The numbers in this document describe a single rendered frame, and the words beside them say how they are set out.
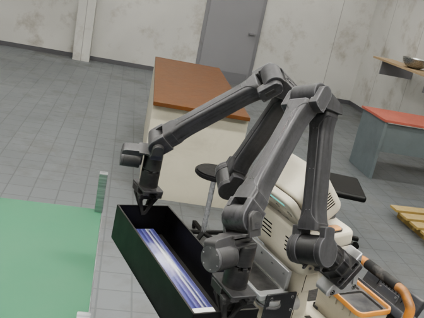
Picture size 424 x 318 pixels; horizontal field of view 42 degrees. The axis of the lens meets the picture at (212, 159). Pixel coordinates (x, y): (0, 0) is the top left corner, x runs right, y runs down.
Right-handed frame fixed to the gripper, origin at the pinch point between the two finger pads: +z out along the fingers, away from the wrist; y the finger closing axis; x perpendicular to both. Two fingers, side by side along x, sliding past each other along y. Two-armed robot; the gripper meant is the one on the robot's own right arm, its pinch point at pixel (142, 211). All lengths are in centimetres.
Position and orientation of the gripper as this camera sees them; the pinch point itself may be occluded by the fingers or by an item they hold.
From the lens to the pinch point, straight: 174.7
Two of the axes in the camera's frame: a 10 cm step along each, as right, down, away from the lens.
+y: 4.3, 3.6, -8.3
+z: -2.1, 9.3, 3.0
